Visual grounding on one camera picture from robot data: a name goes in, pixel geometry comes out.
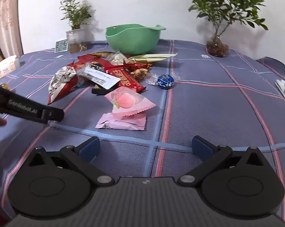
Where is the blue foil chocolate ball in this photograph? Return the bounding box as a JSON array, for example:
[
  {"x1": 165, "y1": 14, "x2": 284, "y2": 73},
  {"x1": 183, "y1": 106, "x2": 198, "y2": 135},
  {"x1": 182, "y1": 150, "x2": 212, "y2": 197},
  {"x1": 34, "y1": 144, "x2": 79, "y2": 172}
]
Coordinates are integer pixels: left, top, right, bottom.
[{"x1": 146, "y1": 74, "x2": 178, "y2": 90}]

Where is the blue plaid tablecloth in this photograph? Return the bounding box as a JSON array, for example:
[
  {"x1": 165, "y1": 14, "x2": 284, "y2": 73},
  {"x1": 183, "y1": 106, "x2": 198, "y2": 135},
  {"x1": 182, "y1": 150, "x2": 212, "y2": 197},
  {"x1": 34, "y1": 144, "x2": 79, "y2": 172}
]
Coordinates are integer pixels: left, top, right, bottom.
[{"x1": 0, "y1": 39, "x2": 285, "y2": 227}]

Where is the gold and brown packet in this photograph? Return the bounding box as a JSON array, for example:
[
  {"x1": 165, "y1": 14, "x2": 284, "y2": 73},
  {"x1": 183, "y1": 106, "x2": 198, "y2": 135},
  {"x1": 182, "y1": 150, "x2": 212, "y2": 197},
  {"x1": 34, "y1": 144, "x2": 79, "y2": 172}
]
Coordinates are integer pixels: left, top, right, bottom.
[{"x1": 90, "y1": 51, "x2": 115, "y2": 58}]

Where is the plant in clear plastic pot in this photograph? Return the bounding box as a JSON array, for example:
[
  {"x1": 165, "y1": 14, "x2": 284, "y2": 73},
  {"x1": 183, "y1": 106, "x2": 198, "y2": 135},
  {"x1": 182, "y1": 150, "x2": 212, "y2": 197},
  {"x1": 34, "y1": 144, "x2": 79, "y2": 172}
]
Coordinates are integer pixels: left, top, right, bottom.
[{"x1": 60, "y1": 0, "x2": 96, "y2": 54}]

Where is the pink curtain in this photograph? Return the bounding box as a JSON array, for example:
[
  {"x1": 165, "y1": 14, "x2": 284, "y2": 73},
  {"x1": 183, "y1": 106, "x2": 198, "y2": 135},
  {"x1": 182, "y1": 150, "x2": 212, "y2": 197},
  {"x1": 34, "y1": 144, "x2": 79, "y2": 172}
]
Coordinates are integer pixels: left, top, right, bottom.
[{"x1": 0, "y1": 0, "x2": 23, "y2": 59}]

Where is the red and white snack bag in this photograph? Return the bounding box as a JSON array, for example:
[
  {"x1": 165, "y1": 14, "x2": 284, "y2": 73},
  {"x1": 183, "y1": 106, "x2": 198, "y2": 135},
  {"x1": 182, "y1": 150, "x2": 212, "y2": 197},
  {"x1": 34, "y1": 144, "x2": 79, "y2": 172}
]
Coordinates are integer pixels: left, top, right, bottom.
[{"x1": 48, "y1": 65, "x2": 78, "y2": 104}]

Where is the white digital clock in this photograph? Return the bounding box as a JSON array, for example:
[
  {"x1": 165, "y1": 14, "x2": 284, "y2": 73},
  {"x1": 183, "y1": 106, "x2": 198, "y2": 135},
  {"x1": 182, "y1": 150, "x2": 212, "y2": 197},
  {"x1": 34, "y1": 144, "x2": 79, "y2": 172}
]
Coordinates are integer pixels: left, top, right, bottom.
[{"x1": 55, "y1": 39, "x2": 69, "y2": 53}]

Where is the pink peach candy packet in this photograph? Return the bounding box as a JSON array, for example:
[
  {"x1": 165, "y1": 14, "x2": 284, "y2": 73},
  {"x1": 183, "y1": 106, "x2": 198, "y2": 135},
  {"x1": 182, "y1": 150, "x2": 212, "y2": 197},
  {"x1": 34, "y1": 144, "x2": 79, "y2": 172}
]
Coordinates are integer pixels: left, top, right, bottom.
[{"x1": 105, "y1": 87, "x2": 156, "y2": 117}]

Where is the white candy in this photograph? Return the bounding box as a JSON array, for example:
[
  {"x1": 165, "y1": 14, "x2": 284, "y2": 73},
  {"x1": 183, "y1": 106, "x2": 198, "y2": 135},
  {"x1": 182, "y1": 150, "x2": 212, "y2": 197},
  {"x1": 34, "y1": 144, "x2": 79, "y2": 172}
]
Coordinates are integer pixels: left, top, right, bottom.
[{"x1": 109, "y1": 51, "x2": 129, "y2": 66}]

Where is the cream and gold long packet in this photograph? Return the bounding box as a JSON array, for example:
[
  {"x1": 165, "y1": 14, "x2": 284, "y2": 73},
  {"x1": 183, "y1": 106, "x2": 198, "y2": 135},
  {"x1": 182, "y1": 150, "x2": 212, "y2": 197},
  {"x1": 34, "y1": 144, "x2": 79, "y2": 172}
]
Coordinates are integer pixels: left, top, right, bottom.
[{"x1": 128, "y1": 53, "x2": 178, "y2": 65}]

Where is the white plastic object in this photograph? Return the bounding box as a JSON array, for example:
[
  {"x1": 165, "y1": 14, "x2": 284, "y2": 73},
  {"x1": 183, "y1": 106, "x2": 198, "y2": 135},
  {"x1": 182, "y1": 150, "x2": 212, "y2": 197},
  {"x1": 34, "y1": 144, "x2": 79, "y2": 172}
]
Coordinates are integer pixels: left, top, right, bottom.
[{"x1": 275, "y1": 79, "x2": 285, "y2": 103}]

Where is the green plastic bowl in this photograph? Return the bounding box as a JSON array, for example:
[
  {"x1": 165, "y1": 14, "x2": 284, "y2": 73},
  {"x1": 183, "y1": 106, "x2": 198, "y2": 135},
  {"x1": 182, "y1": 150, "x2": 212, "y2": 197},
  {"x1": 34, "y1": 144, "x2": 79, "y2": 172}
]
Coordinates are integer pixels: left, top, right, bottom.
[{"x1": 106, "y1": 24, "x2": 167, "y2": 55}]

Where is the pink snack packet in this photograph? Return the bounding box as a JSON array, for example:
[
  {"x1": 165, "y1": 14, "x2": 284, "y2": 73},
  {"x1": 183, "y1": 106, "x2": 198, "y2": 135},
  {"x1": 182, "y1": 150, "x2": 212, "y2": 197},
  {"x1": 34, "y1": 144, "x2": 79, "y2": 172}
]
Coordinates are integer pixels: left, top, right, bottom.
[{"x1": 96, "y1": 113, "x2": 146, "y2": 131}]

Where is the white tissue pack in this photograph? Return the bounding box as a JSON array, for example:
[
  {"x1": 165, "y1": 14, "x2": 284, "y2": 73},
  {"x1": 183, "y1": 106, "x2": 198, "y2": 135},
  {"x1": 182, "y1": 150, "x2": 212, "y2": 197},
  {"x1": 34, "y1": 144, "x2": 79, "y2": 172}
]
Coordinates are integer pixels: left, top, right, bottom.
[{"x1": 0, "y1": 55, "x2": 20, "y2": 79}]

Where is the red nut candy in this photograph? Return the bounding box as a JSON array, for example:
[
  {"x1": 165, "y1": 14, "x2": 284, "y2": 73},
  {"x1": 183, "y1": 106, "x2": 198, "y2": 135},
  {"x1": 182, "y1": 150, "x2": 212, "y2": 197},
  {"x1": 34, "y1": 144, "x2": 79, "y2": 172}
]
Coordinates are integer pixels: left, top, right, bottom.
[{"x1": 130, "y1": 68, "x2": 150, "y2": 81}]

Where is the leafy plant in glass vase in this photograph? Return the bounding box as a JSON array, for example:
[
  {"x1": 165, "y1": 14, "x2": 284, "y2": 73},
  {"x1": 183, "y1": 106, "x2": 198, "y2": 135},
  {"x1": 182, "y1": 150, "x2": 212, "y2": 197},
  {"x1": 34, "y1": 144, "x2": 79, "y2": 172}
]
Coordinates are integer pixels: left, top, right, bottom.
[{"x1": 189, "y1": 0, "x2": 268, "y2": 58}]

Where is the blue and white snack packet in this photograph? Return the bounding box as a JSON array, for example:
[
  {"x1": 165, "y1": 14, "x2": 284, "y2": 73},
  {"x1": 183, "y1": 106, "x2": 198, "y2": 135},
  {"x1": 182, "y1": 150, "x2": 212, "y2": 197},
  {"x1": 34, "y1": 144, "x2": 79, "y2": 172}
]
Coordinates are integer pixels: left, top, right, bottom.
[{"x1": 77, "y1": 66, "x2": 120, "y2": 90}]

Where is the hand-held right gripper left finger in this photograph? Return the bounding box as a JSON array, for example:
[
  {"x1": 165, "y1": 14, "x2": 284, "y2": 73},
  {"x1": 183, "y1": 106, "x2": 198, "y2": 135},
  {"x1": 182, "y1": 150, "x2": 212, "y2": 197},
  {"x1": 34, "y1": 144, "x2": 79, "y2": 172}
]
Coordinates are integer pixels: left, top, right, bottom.
[{"x1": 29, "y1": 136, "x2": 115, "y2": 187}]

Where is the black bar packet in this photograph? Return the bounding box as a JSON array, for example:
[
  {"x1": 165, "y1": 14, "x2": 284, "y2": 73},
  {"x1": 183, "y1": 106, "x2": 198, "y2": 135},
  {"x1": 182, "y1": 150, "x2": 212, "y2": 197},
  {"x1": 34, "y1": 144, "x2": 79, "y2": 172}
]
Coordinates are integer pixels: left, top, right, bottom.
[{"x1": 92, "y1": 87, "x2": 114, "y2": 96}]

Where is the red printed snack packet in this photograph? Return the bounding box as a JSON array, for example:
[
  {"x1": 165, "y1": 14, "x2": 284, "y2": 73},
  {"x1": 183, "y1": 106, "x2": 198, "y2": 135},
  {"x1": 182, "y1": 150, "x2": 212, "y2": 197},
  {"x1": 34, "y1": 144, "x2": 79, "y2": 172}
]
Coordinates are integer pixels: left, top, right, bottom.
[{"x1": 73, "y1": 54, "x2": 111, "y2": 72}]

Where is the dark red long packet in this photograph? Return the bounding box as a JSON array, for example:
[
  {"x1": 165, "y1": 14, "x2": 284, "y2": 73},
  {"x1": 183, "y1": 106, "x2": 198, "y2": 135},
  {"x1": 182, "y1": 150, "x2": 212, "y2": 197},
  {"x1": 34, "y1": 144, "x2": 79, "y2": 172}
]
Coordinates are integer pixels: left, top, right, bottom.
[{"x1": 105, "y1": 63, "x2": 146, "y2": 94}]

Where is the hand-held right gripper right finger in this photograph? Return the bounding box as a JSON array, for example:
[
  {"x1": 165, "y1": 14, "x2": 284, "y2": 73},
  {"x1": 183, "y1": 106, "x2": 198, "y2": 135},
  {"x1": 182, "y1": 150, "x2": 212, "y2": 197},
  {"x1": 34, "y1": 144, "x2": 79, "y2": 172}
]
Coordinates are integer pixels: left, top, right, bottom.
[{"x1": 178, "y1": 136, "x2": 265, "y2": 187}]

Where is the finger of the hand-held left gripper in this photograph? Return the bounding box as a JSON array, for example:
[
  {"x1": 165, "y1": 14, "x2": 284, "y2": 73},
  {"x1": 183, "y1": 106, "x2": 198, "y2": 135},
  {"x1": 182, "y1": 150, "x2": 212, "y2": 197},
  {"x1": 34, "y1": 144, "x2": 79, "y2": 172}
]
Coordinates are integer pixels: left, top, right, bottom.
[{"x1": 41, "y1": 107, "x2": 65, "y2": 123}]

